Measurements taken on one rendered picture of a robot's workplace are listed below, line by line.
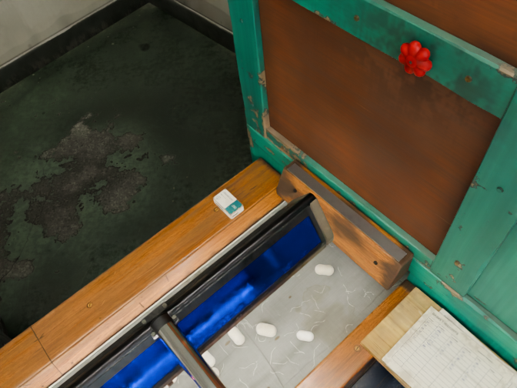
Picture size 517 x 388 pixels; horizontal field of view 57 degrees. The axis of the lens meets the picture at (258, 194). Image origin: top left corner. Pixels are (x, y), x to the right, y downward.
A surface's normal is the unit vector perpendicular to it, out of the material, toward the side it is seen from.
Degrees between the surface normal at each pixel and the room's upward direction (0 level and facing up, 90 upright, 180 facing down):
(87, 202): 0
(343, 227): 66
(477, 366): 0
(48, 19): 89
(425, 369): 0
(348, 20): 90
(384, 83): 90
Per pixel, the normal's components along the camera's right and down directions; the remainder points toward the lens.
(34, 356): -0.08, -0.57
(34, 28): 0.71, 0.53
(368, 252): -0.72, 0.29
